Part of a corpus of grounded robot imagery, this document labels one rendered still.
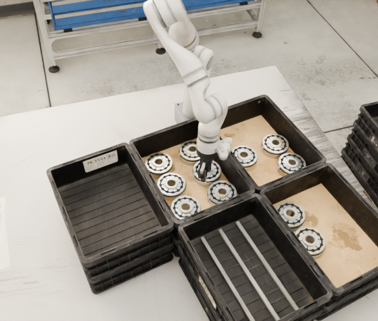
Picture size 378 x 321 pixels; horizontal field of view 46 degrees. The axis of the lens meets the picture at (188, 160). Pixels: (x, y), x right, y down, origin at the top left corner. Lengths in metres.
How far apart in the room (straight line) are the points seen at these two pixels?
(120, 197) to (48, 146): 0.51
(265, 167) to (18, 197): 0.95
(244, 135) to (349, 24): 2.59
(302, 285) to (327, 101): 2.07
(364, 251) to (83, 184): 0.98
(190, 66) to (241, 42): 2.45
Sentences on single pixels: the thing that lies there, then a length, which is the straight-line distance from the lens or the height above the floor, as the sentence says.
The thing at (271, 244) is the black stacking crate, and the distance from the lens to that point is 1.49.
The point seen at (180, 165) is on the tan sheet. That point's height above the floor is 0.83.
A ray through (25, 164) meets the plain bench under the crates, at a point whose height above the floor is 0.70.
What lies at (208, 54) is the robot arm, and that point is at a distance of 1.67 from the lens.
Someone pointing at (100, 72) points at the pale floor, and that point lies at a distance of 3.43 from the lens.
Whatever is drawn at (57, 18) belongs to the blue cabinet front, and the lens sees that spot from 3.30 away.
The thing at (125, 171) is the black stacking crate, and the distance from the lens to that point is 1.64.
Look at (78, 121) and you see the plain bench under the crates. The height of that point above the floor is 0.70.
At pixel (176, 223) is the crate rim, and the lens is 1.38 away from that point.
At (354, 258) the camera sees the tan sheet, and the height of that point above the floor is 0.83.
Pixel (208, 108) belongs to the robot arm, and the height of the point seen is 1.22.
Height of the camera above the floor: 2.10
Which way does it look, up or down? 50 degrees down
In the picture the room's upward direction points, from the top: 2 degrees clockwise
